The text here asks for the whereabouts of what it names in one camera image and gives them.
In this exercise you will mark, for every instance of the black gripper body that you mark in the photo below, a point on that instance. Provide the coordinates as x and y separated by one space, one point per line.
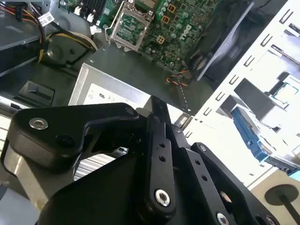
105 197

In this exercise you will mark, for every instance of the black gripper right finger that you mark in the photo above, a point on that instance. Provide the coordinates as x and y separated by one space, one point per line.
211 178

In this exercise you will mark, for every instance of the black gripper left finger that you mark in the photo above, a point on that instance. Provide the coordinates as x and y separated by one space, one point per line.
47 131

